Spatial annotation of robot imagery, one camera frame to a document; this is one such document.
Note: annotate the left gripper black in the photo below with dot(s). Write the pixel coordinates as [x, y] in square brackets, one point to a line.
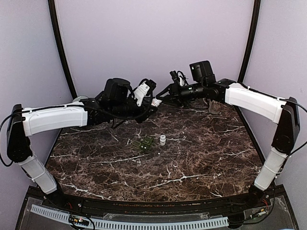
[145, 114]

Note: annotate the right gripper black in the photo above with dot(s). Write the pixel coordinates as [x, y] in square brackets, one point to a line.
[174, 95]

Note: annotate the white pill bottle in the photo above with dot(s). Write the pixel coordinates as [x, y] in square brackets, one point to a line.
[156, 102]

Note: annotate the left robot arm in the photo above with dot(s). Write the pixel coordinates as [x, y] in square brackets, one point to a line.
[118, 100]

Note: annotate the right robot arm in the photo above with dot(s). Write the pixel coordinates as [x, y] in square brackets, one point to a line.
[283, 112]

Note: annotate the white bottle cap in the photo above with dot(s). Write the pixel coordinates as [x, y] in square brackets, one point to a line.
[162, 140]

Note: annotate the cream floral mug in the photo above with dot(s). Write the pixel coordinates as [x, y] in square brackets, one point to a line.
[213, 107]

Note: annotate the pale green bowl left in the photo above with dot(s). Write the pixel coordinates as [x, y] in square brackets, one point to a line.
[79, 98]

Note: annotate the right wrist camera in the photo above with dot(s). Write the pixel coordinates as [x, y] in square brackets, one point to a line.
[179, 78]

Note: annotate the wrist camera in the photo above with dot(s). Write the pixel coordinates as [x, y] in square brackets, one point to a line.
[145, 88]
[179, 78]

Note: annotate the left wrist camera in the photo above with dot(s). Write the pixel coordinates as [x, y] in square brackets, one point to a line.
[145, 88]

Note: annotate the white slotted cable duct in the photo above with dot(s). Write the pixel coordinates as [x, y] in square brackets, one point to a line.
[130, 222]

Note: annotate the right black frame post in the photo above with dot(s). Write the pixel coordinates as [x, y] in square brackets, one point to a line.
[250, 40]

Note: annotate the black frame post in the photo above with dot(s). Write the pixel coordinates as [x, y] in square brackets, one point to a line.
[60, 47]
[250, 40]

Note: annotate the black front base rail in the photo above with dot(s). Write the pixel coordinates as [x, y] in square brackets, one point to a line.
[91, 207]

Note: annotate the left black frame post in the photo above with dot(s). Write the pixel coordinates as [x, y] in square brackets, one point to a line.
[60, 47]

